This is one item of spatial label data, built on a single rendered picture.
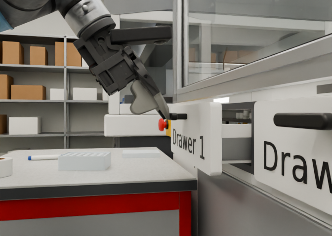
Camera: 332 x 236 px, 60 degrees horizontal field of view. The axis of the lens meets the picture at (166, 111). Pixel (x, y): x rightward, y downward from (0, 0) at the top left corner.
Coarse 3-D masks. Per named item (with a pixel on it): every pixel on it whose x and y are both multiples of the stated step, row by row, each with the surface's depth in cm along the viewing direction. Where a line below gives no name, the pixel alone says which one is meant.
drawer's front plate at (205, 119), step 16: (176, 112) 64; (192, 112) 52; (208, 112) 43; (176, 128) 64; (192, 128) 52; (208, 128) 43; (176, 144) 64; (192, 144) 52; (208, 144) 43; (192, 160) 52; (208, 160) 43
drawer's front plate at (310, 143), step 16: (320, 96) 28; (256, 112) 40; (272, 112) 36; (288, 112) 33; (304, 112) 30; (320, 112) 28; (256, 128) 40; (272, 128) 36; (288, 128) 33; (256, 144) 40; (288, 144) 33; (304, 144) 30; (320, 144) 28; (256, 160) 40; (272, 160) 36; (288, 160) 33; (320, 160) 28; (256, 176) 40; (272, 176) 36; (288, 176) 33; (288, 192) 33; (304, 192) 30; (320, 192) 28; (320, 208) 28
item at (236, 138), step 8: (224, 128) 44; (232, 128) 45; (240, 128) 45; (248, 128) 45; (224, 136) 44; (232, 136) 45; (240, 136) 45; (248, 136) 45; (224, 144) 44; (232, 144) 44; (240, 144) 45; (248, 144) 45; (224, 152) 44; (232, 152) 44; (240, 152) 45; (248, 152) 45; (224, 160) 44; (232, 160) 45; (240, 160) 45; (248, 160) 45
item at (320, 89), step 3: (324, 84) 30; (327, 84) 29; (330, 84) 29; (318, 87) 30; (321, 87) 30; (324, 87) 30; (327, 87) 29; (330, 87) 29; (318, 90) 30; (321, 90) 30; (324, 90) 30; (327, 90) 29; (330, 90) 29; (318, 93) 30; (321, 93) 30
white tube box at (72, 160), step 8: (72, 152) 84; (80, 152) 84; (88, 152) 84; (96, 152) 84; (104, 152) 84; (64, 160) 76; (72, 160) 76; (80, 160) 76; (88, 160) 76; (96, 160) 76; (104, 160) 76; (64, 168) 76; (72, 168) 76; (80, 168) 76; (88, 168) 76; (96, 168) 76; (104, 168) 76
